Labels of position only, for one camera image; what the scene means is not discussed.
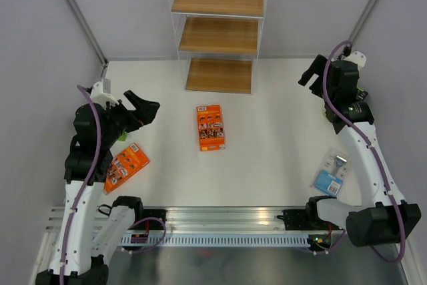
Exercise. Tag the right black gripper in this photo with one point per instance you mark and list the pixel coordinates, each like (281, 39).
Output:
(315, 68)

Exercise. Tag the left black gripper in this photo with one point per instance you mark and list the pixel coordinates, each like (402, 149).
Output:
(145, 114)

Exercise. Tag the black green razor box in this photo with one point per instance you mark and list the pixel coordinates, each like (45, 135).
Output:
(123, 137)

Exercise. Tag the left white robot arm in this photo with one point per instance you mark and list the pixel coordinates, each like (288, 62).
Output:
(79, 256)

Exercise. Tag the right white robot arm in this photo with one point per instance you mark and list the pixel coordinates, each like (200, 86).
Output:
(384, 217)

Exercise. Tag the bottom wooden shelf board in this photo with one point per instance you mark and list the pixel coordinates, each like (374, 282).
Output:
(220, 75)

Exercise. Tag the middle wooden shelf board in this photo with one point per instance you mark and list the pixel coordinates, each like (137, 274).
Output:
(220, 35)

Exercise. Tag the orange razor box left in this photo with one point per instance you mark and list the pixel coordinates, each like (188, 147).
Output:
(123, 166)

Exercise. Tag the orange razor box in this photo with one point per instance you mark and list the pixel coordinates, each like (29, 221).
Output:
(210, 126)
(123, 166)

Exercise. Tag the orange razor box centre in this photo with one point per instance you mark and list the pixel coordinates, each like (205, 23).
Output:
(210, 126)

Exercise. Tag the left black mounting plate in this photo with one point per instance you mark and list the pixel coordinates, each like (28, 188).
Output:
(150, 220)

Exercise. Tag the black mounting plate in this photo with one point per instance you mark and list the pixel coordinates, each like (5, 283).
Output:
(150, 220)
(299, 220)

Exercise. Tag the blue clear razor blister pack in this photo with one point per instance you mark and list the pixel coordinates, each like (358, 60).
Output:
(332, 173)

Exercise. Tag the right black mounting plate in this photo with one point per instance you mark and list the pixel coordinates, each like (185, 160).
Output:
(299, 220)

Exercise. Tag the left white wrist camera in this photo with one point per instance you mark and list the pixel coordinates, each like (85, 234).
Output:
(101, 93)

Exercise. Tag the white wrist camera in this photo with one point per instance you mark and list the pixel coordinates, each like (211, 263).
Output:
(101, 93)
(357, 58)

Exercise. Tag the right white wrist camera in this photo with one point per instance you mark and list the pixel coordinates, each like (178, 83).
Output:
(357, 58)

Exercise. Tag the white wire shelf rack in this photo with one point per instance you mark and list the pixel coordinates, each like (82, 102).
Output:
(178, 22)

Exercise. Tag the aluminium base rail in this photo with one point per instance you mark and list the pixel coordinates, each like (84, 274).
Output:
(221, 220)

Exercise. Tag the right aluminium corner post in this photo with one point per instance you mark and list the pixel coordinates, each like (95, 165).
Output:
(362, 20)

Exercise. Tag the aluminium corner post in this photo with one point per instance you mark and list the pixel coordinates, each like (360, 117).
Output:
(84, 26)
(362, 20)

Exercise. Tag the slotted cable duct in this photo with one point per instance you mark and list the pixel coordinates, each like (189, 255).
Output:
(218, 240)

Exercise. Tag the left aluminium corner post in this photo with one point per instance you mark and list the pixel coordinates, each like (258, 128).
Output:
(84, 26)

